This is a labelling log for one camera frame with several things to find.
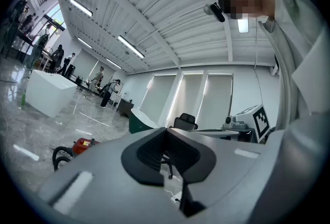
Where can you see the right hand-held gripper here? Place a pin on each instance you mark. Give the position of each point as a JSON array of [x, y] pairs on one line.
[[260, 122]]

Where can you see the red vacuum cleaner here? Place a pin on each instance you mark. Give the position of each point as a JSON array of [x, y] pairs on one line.
[[83, 144]]

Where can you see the small grey sphere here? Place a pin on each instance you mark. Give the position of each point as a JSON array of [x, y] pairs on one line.
[[208, 9]]

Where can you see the dark wooden cabinet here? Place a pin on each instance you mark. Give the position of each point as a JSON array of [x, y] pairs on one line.
[[125, 109]]

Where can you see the person's white jacket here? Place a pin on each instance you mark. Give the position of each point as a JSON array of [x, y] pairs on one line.
[[296, 37]]

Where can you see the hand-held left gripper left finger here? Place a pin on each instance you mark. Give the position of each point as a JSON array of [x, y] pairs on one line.
[[103, 179]]

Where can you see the white rectangular bathtub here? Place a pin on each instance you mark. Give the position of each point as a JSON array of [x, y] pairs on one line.
[[46, 94]]

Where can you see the group of ceiling strip lights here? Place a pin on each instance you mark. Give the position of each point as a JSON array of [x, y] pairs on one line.
[[131, 46]]

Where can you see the dark green oval bathtub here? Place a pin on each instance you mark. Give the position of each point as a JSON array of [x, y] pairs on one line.
[[136, 125]]

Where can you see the white roller blind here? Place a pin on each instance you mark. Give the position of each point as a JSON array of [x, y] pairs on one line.
[[159, 96], [216, 96], [83, 63], [107, 73], [185, 96]]

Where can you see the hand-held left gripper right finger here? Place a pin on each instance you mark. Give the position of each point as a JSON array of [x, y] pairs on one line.
[[227, 174]]

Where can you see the green plastic bottle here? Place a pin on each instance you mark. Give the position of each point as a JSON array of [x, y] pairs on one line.
[[23, 99]]

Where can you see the black head camera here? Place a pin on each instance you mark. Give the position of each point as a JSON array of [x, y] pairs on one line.
[[218, 12]]

